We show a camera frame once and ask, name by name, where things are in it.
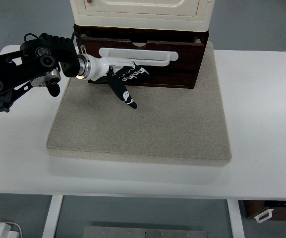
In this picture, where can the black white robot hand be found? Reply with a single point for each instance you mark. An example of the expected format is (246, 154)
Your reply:
(115, 72)

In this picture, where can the dark wooden drawer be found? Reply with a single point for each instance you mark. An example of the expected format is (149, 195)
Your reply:
(172, 61)

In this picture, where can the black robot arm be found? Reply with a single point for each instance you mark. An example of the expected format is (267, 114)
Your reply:
(38, 63)

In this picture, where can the spare brown drawer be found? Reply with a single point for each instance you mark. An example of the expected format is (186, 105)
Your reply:
(254, 207)

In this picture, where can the beige stone slab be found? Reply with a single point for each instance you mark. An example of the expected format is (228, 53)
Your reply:
(170, 125)

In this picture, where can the white table leg left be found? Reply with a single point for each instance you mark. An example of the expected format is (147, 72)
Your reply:
(52, 217)

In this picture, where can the white table leg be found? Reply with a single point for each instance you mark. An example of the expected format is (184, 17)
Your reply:
(235, 219)
(52, 217)

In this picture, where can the white table leg right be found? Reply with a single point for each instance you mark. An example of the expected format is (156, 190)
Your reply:
(235, 219)

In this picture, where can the white spare drawer handle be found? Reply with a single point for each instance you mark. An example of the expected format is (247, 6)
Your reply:
(264, 216)

